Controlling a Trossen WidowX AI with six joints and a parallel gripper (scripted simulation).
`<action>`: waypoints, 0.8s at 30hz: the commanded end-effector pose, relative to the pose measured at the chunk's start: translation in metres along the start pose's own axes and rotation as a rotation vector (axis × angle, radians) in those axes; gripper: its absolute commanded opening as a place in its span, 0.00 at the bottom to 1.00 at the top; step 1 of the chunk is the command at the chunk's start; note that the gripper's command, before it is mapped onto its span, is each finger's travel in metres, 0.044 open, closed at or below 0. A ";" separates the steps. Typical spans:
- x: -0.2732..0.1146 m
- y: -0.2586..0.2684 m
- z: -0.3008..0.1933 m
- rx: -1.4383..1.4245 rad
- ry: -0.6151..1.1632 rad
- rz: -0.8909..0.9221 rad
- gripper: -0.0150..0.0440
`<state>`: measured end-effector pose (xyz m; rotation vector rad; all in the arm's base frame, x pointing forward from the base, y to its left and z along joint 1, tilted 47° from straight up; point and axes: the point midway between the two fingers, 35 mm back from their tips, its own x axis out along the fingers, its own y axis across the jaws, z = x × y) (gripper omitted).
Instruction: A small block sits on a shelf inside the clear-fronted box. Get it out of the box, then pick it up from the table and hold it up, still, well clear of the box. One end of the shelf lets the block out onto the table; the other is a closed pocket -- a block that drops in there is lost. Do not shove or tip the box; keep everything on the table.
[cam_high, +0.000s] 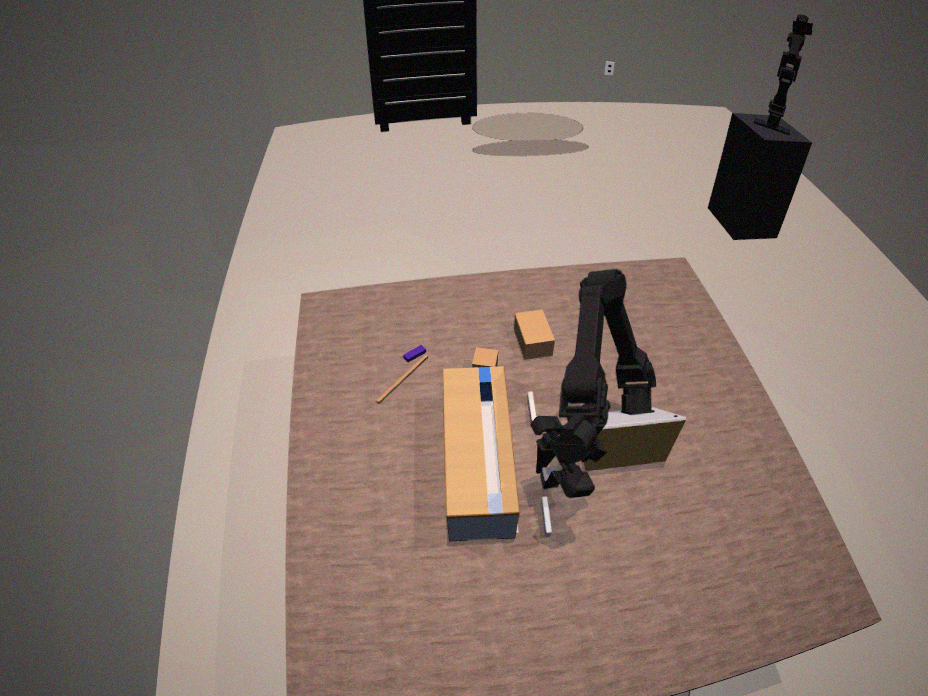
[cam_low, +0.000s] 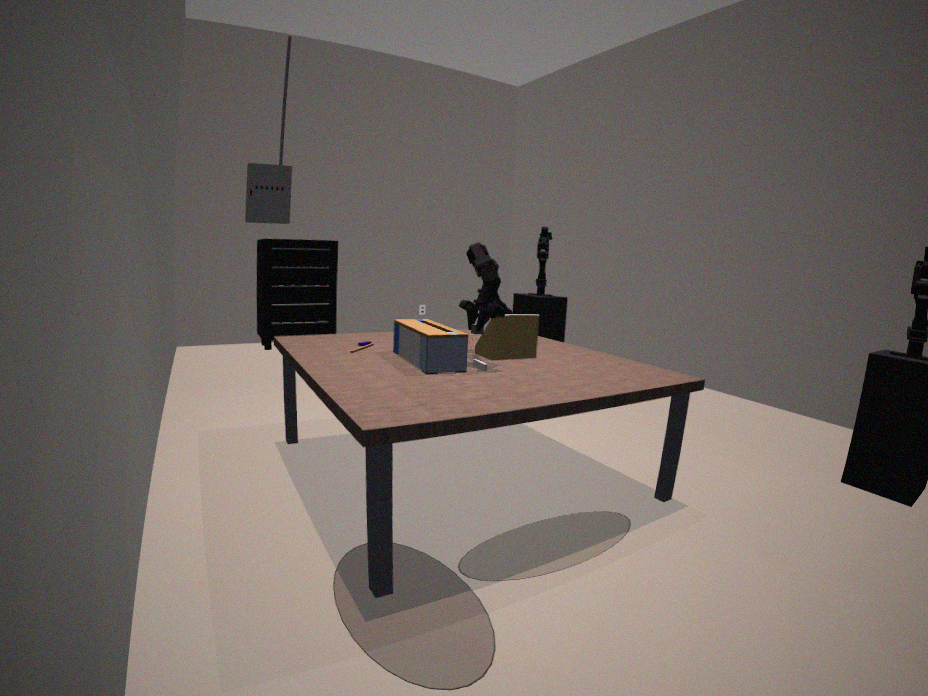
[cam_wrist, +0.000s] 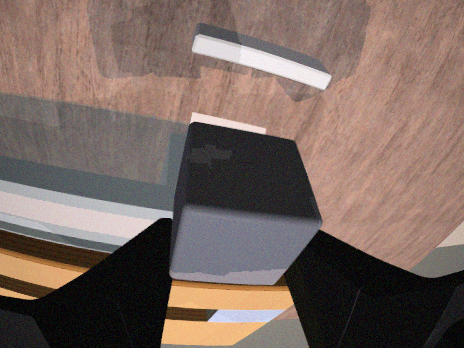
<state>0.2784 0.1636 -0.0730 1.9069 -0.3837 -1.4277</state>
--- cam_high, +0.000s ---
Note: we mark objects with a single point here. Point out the purple rectangular block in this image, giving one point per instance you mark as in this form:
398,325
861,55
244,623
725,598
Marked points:
414,353

